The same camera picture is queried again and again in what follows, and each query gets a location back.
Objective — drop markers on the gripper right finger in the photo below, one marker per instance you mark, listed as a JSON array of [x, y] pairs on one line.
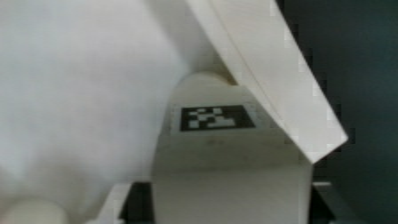
[[342, 211]]

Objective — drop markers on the white square table top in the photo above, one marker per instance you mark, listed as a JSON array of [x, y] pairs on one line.
[[95, 55]]

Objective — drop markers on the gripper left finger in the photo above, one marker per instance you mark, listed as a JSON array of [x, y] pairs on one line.
[[109, 215]]

